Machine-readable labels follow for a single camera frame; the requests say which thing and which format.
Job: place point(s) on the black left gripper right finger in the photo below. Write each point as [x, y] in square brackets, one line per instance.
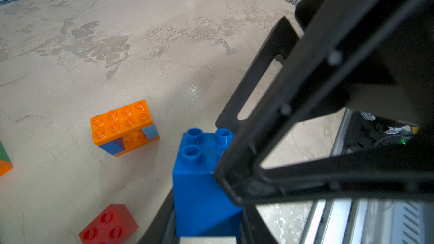
[253, 228]

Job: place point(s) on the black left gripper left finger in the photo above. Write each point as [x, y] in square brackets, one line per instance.
[162, 230]

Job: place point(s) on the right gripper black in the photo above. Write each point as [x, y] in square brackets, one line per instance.
[375, 56]

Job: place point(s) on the red lego brick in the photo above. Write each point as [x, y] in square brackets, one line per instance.
[114, 225]

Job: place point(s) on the light blue lego brick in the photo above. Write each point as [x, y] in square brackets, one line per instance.
[151, 132]

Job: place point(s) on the dark green lego brick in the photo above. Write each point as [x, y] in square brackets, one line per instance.
[3, 154]

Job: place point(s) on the white cable duct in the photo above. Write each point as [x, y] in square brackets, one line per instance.
[412, 223]

